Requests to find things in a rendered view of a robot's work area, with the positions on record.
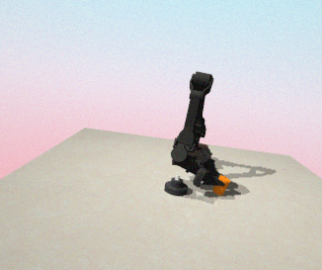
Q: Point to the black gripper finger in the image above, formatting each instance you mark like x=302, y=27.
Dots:
x=214, y=171
x=210, y=179

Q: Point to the orange knob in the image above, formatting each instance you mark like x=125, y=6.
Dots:
x=220, y=190

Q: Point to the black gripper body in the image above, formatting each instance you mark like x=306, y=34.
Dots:
x=199, y=172

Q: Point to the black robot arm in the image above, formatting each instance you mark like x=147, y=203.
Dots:
x=194, y=128

